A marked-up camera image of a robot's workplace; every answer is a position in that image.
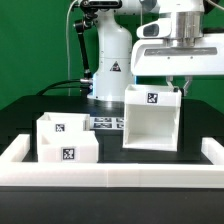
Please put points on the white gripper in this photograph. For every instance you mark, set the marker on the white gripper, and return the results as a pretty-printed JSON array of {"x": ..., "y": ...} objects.
[{"x": 152, "y": 57}]

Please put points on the white drawer cabinet box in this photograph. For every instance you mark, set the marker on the white drawer cabinet box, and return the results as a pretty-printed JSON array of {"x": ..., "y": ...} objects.
[{"x": 151, "y": 117}]

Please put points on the white front drawer tray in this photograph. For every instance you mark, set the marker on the white front drawer tray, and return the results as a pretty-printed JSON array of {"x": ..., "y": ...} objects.
[{"x": 79, "y": 147}]

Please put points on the white drawer tray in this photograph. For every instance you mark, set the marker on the white drawer tray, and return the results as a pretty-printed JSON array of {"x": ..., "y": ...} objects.
[
  {"x": 79, "y": 147},
  {"x": 68, "y": 123}
]

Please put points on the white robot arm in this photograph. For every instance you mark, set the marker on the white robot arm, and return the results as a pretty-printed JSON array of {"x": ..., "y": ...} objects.
[{"x": 173, "y": 45}]

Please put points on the white rear drawer tray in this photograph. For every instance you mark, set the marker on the white rear drawer tray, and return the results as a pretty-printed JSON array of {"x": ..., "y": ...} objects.
[{"x": 68, "y": 123}]

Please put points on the marker tag sheet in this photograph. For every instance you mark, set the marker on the marker tag sheet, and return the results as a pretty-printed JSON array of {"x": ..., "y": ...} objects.
[{"x": 104, "y": 123}]

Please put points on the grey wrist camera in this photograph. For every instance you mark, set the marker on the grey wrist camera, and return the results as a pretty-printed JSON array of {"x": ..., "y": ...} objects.
[{"x": 160, "y": 28}]

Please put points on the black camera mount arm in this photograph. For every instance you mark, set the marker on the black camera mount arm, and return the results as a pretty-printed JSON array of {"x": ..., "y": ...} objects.
[{"x": 83, "y": 43}]

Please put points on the white U-shaped border frame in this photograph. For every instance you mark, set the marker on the white U-shaped border frame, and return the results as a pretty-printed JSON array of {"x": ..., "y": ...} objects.
[{"x": 15, "y": 171}]

